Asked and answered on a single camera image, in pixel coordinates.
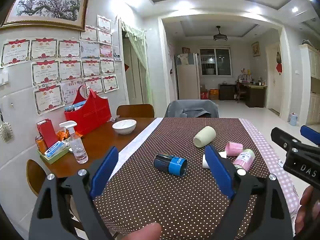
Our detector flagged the clear spray bottle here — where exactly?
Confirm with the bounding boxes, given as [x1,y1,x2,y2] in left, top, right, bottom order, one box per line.
[59,120,89,164]

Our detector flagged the green tray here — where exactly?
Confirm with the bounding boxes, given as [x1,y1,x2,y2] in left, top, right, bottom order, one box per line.
[37,145,70,165]

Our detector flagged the person's left hand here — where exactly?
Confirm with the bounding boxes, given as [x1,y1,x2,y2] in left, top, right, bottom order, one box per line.
[122,222,162,240]

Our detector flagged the wooden chair back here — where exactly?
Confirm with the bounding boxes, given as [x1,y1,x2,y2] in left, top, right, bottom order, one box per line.
[116,104,155,119]

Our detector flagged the orange jar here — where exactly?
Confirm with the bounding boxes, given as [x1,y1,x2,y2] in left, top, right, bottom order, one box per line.
[35,135,47,154]

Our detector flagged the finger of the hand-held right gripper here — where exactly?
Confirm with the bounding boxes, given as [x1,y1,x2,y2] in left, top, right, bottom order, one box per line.
[300,125,320,147]
[271,127,303,153]

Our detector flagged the orange snack packet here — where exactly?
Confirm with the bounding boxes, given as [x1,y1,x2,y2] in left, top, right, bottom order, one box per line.
[57,130,71,142]

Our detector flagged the window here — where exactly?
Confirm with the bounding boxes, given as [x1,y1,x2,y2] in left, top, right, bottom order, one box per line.
[199,46,232,76]

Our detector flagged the white refrigerator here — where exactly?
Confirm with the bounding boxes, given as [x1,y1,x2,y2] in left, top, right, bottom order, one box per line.
[175,53,201,100]

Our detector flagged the dark wooden desk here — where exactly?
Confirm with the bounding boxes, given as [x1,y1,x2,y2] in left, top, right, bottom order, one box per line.
[244,83,268,108]

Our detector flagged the green curtain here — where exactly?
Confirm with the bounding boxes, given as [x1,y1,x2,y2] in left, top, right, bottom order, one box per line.
[121,21,153,105]

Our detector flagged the pink checked tablecloth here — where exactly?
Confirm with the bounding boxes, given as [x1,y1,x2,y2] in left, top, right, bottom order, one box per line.
[238,118,300,222]

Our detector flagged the hair brush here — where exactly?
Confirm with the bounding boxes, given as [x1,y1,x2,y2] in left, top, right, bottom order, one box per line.
[0,109,13,143]

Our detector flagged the blue and white tissue packet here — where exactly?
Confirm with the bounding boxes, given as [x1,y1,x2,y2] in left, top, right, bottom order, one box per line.
[44,140,68,158]

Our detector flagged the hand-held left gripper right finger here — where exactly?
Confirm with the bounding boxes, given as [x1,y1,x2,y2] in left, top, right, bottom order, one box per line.
[204,144,294,240]

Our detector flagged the white cloth strip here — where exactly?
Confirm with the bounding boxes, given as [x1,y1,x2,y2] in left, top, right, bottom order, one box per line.
[110,117,164,178]

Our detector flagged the person's right hand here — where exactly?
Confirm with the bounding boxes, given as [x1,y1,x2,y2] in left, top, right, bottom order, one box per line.
[294,186,320,236]

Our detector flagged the cream cup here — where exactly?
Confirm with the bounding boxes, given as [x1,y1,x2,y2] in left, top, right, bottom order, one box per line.
[193,126,216,148]

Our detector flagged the dark wooden cabinet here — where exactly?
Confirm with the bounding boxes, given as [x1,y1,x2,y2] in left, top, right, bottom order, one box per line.
[218,83,237,101]

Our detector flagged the wooden chair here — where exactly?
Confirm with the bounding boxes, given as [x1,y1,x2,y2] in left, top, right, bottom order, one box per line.
[26,159,48,197]
[116,104,155,119]

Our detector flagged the brown polka dot tablecloth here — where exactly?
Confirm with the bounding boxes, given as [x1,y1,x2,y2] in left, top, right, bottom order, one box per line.
[94,117,283,240]

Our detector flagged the red bag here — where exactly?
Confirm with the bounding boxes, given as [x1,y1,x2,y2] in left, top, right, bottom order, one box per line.
[64,85,112,136]

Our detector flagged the ceiling fan lamp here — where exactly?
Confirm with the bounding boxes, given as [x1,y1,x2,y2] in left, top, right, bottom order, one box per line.
[213,26,228,41]

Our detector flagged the small white cup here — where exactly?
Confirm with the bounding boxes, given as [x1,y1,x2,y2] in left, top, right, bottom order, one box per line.
[202,151,227,168]

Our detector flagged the framed blossom painting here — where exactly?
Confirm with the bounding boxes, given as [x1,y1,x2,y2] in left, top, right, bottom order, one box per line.
[0,0,90,32]

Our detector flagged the group of wall certificates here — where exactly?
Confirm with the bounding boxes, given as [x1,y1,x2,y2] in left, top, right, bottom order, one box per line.
[0,15,123,115]

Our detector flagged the red door ornament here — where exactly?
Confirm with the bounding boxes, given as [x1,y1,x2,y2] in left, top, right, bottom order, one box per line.
[275,51,283,73]

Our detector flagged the red cardboard box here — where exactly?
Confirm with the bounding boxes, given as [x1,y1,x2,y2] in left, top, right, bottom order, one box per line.
[200,88,219,101]

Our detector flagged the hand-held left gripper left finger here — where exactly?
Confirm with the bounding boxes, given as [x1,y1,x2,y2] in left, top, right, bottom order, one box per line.
[29,146,119,240]

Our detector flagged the grey jacket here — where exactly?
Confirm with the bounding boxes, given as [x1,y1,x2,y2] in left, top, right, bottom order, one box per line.
[164,100,220,118]

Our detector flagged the pink label clear cup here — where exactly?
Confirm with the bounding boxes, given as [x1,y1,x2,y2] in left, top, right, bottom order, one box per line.
[232,148,255,172]

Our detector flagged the white tall cabinet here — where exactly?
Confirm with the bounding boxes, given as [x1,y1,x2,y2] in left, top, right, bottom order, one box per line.
[299,39,320,126]

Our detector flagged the black and blue cup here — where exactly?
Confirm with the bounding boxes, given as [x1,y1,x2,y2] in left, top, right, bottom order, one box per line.
[153,153,188,177]

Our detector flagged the white bowl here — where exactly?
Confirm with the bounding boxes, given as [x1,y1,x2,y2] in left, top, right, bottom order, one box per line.
[112,119,137,135]

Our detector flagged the dark desk chair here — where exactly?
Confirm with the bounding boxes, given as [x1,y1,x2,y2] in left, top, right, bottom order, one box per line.
[236,81,247,104]

